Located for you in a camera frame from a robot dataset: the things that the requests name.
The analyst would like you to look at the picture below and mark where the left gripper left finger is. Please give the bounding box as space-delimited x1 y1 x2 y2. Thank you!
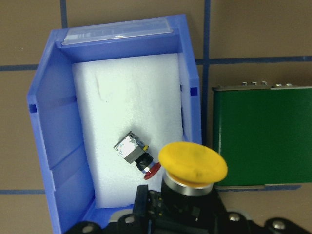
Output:
66 185 149 234

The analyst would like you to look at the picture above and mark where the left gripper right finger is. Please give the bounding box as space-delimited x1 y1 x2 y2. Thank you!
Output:
198 189 310 234

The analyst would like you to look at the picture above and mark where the yellow mushroom push button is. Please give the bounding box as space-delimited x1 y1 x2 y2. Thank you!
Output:
158 141 228 222

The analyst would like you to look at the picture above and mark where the red mushroom push button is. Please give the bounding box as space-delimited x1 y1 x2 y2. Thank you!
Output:
113 131 161 180

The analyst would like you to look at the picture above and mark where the green conveyor belt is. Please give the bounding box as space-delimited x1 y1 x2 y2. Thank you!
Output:
213 84 312 188

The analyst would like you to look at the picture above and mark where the white foam pad left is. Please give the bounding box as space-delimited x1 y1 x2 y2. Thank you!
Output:
72 53 183 208

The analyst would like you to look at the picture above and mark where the left blue plastic bin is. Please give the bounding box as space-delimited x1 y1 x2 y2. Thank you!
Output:
27 15 202 234

